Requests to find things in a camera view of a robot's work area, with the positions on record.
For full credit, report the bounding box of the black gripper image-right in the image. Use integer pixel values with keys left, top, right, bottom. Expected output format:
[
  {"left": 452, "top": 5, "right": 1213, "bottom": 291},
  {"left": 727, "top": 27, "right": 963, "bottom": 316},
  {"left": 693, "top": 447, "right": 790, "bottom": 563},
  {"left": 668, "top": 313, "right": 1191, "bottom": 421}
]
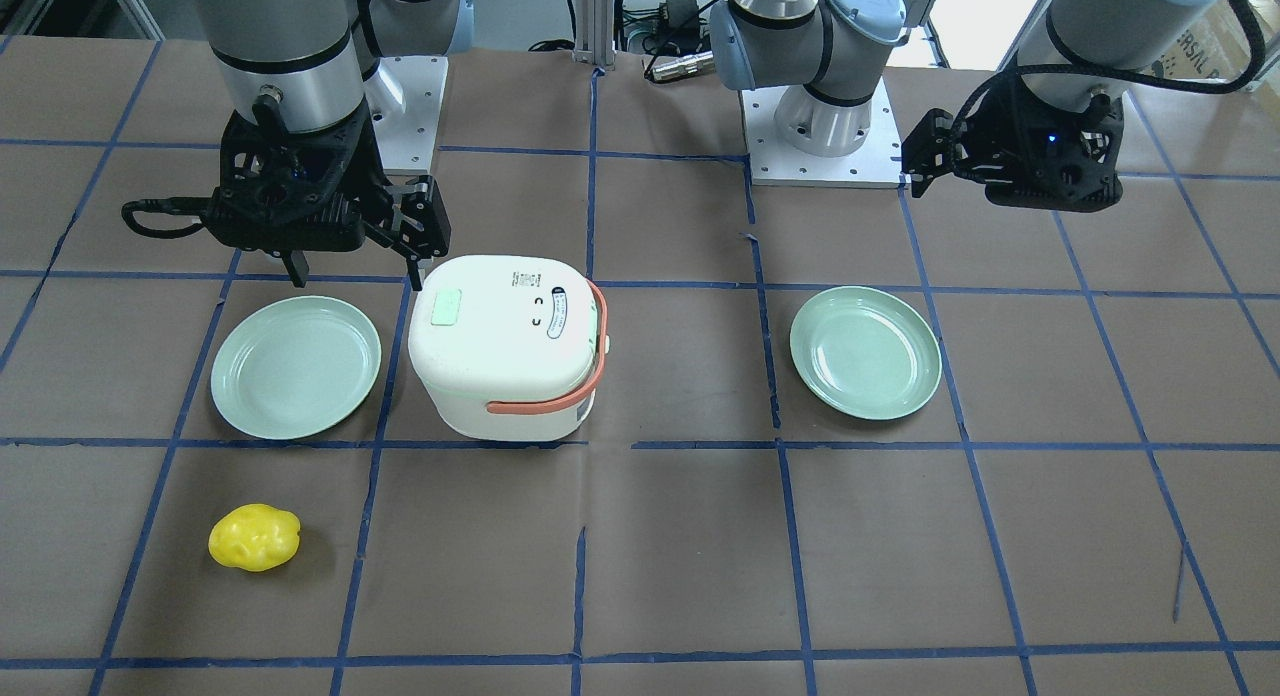
[{"left": 901, "top": 78, "right": 1124, "bottom": 212}]

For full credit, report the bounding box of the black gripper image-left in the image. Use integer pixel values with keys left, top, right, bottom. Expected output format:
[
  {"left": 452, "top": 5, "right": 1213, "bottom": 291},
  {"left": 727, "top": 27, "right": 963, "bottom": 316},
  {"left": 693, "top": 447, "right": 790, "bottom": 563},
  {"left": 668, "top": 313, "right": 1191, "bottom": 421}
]
[{"left": 204, "top": 99, "right": 452, "bottom": 292}]

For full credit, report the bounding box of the white rice cooker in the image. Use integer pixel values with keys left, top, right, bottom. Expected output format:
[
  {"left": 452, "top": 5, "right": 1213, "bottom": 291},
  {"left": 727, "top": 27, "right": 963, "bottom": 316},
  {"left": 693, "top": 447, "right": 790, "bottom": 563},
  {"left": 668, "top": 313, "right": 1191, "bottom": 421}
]
[{"left": 407, "top": 255, "right": 609, "bottom": 441}]

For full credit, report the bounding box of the green plate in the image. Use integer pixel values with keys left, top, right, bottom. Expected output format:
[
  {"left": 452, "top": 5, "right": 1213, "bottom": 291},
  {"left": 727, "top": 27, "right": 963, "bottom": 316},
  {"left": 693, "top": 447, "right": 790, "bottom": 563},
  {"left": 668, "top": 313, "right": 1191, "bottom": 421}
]
[
  {"left": 788, "top": 287, "right": 942, "bottom": 421},
  {"left": 210, "top": 296, "right": 381, "bottom": 440}
]

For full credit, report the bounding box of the black power adapter background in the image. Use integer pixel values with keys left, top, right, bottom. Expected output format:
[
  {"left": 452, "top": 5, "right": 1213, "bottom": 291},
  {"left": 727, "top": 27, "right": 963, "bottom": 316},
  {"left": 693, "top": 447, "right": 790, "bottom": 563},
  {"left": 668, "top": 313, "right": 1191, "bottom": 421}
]
[{"left": 658, "top": 0, "right": 701, "bottom": 38}]

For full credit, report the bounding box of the yellow bell pepper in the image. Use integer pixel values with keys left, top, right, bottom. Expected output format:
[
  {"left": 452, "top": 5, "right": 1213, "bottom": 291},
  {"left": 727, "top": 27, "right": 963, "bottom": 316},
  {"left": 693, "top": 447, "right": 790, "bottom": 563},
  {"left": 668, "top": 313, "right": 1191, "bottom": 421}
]
[{"left": 207, "top": 503, "right": 301, "bottom": 572}]

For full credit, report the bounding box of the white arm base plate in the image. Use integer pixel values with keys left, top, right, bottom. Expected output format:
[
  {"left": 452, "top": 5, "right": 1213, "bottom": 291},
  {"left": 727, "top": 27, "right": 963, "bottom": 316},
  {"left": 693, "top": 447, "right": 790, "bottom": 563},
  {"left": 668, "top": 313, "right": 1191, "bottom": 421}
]
[
  {"left": 365, "top": 55, "right": 449, "bottom": 175},
  {"left": 740, "top": 81, "right": 902, "bottom": 189}
]

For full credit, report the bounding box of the black braided cable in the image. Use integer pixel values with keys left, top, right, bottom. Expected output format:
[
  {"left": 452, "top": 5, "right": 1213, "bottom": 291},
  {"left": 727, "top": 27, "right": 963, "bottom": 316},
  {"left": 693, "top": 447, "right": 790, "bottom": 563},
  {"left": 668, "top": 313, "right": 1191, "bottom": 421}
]
[{"left": 952, "top": 0, "right": 1267, "bottom": 137}]

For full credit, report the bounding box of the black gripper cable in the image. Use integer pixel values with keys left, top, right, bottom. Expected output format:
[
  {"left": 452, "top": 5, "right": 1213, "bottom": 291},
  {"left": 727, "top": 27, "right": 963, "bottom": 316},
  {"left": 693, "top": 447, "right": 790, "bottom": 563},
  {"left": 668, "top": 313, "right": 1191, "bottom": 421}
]
[{"left": 122, "top": 197, "right": 216, "bottom": 241}]

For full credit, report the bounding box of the silver cable connector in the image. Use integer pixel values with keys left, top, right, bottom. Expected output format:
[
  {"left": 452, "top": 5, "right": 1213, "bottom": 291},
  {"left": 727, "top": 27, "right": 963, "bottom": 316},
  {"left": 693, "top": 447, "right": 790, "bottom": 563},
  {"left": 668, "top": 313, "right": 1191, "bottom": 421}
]
[{"left": 645, "top": 52, "right": 716, "bottom": 84}]

